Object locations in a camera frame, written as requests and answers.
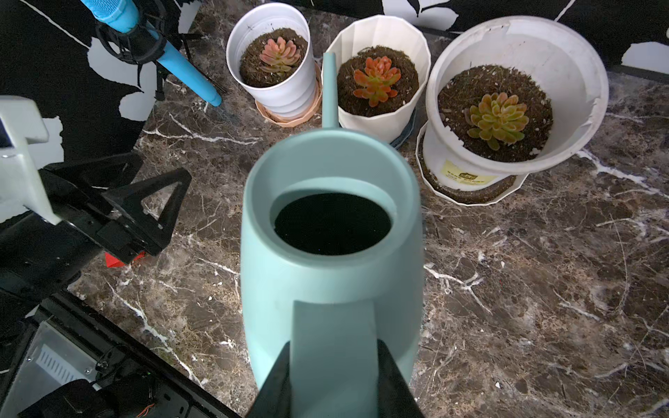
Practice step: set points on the blue-grey saucer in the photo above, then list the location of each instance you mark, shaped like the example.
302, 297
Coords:
406, 132

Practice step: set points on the white saucer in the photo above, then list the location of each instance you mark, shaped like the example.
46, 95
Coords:
470, 193

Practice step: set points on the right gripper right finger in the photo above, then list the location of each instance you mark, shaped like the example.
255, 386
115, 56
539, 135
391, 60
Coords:
393, 395

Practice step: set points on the cream faceted pot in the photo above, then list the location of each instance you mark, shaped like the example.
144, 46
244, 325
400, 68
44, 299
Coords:
374, 37

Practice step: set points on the red-orange succulent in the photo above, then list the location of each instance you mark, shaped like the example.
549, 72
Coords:
375, 82

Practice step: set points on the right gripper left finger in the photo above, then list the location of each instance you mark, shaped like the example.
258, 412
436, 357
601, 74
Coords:
274, 398

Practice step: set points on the yellow-green succulent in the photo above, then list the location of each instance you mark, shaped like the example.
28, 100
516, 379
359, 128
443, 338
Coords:
498, 119

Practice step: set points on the pink-green succulent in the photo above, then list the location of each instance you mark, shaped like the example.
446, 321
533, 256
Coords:
279, 56

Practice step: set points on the black microphone tripod stand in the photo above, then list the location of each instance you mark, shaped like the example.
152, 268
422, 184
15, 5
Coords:
141, 42

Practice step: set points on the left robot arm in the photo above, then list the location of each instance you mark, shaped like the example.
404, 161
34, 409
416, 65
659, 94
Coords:
100, 207

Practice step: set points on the blue microphone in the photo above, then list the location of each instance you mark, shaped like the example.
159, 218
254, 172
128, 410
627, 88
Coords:
167, 52

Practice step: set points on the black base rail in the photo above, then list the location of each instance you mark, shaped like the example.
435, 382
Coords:
67, 360

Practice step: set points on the white ribbed round pot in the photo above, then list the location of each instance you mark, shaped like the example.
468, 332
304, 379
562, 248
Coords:
285, 94

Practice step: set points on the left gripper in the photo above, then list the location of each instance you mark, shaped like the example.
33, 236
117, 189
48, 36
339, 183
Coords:
100, 210

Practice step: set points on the peach saucer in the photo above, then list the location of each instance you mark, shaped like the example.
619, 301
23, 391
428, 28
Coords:
300, 118

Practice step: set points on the large white labelled pot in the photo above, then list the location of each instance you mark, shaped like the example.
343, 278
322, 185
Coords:
553, 70

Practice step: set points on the mint green watering can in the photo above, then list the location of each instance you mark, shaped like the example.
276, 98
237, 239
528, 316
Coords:
332, 262

